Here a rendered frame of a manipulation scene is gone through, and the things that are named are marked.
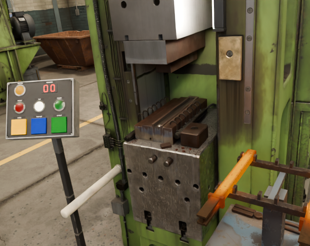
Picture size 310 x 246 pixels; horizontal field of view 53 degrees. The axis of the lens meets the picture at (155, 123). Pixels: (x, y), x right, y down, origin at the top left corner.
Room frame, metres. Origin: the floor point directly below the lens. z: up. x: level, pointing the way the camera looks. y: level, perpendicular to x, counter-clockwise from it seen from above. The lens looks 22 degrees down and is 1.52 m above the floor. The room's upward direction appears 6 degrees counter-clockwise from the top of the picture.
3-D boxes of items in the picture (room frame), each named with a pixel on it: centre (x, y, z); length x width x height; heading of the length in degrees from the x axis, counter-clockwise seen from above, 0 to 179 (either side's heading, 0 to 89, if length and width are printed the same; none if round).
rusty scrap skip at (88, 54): (8.19, 1.86, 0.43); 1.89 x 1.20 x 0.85; 51
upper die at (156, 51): (1.45, -0.10, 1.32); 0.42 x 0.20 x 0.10; 148
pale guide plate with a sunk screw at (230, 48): (1.22, -0.32, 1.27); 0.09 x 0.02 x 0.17; 58
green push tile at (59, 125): (1.36, 0.45, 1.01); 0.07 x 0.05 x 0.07; 83
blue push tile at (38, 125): (1.37, 0.55, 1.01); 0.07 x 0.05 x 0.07; 83
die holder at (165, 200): (1.43, -0.15, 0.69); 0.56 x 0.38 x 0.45; 148
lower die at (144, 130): (1.45, -0.10, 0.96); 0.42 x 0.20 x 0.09; 148
